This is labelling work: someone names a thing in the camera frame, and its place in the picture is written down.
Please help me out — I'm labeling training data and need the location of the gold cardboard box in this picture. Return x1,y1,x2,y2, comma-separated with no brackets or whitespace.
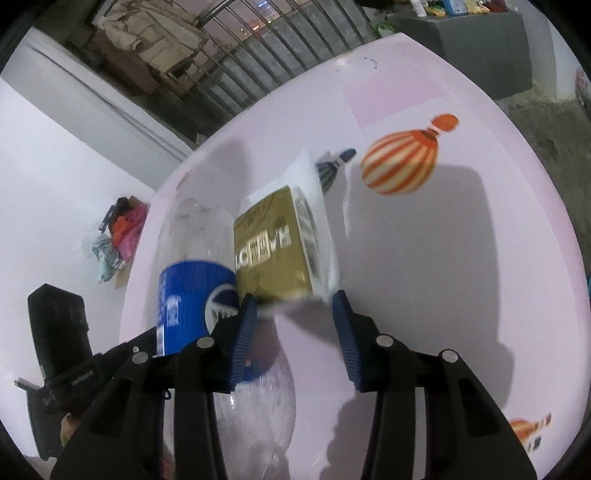
233,185,325,304

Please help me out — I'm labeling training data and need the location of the grey cabinet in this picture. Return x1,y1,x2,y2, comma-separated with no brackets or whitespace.
387,9,535,100

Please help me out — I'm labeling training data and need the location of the clear bottle with blue label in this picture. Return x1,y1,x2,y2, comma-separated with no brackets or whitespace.
154,198,297,480

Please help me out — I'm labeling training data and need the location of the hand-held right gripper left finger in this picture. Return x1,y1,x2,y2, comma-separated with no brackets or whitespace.
51,293,258,480

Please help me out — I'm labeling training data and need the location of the metal window grille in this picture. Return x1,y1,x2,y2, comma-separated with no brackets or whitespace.
157,0,389,139

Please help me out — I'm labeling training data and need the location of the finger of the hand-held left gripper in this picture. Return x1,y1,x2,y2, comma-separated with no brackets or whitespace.
92,325,160,370

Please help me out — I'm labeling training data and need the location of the beige jacket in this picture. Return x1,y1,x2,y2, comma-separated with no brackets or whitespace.
98,0,209,75

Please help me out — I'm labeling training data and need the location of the pile of colourful clothes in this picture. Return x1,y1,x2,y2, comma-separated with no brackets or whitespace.
91,196,149,286

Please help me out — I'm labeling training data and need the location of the row of small packets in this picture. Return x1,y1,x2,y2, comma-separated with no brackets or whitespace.
409,0,509,18

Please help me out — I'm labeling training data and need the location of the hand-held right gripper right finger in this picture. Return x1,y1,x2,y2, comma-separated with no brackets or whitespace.
331,289,539,480

